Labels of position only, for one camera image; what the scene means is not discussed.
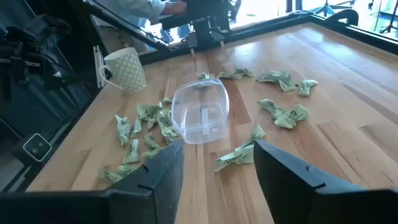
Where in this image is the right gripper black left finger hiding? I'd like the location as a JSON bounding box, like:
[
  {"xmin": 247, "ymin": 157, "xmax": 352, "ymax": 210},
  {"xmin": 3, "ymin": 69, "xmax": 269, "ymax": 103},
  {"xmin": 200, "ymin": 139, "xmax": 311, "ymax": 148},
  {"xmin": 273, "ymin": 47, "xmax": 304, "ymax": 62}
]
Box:
[{"xmin": 0, "ymin": 139, "xmax": 185, "ymax": 224}]

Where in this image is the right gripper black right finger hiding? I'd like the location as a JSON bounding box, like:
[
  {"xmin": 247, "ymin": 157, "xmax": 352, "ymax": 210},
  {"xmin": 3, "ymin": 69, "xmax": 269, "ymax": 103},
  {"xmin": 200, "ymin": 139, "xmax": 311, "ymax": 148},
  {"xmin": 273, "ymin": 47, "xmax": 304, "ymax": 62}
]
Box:
[{"xmin": 253, "ymin": 139, "xmax": 398, "ymax": 224}]

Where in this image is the wrapper pile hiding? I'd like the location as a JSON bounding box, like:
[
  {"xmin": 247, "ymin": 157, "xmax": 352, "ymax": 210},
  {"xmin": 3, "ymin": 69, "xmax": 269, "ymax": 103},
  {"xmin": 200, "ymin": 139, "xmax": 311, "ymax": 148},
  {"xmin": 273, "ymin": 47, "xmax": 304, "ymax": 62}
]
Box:
[{"xmin": 216, "ymin": 71, "xmax": 243, "ymax": 80}]

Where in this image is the clear plastic container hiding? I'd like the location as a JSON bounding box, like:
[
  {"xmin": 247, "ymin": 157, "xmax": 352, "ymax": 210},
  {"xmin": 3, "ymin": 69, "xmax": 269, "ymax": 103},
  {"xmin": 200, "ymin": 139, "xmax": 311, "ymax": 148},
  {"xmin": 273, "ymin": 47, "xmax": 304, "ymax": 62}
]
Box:
[{"xmin": 170, "ymin": 77, "xmax": 230, "ymax": 145}]

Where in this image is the patterned ceramic mug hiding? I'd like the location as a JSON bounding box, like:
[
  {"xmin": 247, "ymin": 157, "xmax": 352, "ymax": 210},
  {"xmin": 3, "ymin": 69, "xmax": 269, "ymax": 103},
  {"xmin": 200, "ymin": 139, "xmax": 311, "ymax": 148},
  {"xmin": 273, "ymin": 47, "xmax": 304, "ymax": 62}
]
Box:
[{"xmin": 98, "ymin": 47, "xmax": 147, "ymax": 94}]

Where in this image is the person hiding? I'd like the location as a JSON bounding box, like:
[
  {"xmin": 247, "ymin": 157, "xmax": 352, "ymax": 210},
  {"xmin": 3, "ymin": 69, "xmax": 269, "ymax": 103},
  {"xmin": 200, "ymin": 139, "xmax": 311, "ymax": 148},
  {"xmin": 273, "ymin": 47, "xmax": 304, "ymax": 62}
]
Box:
[{"xmin": 118, "ymin": 0, "xmax": 193, "ymax": 43}]

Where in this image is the black tripod stand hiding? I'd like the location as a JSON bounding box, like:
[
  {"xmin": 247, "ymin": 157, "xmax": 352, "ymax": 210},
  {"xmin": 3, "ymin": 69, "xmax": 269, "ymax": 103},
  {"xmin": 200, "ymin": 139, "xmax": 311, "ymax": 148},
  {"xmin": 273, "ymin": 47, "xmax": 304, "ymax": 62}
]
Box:
[{"xmin": 310, "ymin": 0, "xmax": 354, "ymax": 17}]

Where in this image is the dark bulky equipment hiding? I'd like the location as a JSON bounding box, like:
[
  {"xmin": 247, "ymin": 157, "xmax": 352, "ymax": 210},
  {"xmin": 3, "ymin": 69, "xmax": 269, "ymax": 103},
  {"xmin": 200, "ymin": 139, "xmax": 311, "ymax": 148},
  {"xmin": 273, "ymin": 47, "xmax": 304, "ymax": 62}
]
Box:
[{"xmin": 0, "ymin": 0, "xmax": 103, "ymax": 141}]

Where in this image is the thin black floor stand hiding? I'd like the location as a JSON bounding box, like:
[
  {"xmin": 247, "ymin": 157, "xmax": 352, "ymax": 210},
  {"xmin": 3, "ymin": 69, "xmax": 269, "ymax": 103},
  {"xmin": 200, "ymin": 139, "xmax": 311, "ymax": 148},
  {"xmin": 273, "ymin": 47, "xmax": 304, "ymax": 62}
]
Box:
[{"xmin": 374, "ymin": 0, "xmax": 398, "ymax": 34}]

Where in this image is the black aluminium table frame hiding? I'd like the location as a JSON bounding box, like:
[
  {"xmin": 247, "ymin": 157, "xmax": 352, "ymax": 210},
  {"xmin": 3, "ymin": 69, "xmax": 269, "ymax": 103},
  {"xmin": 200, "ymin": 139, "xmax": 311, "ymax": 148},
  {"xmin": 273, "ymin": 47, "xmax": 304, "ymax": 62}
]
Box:
[{"xmin": 0, "ymin": 0, "xmax": 398, "ymax": 200}]

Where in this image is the silver metal bracket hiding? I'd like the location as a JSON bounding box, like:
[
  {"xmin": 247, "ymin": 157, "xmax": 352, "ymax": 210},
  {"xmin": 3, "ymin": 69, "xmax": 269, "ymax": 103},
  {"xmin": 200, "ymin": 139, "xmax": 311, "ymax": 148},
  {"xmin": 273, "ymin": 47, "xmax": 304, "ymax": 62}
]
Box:
[{"xmin": 93, "ymin": 45, "xmax": 107, "ymax": 90}]

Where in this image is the black arched frame handle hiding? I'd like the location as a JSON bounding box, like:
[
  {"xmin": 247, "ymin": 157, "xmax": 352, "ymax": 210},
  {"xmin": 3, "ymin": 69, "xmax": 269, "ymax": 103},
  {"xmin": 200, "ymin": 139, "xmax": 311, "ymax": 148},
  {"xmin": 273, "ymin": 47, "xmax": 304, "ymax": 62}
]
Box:
[{"xmin": 325, "ymin": 8, "xmax": 360, "ymax": 26}]

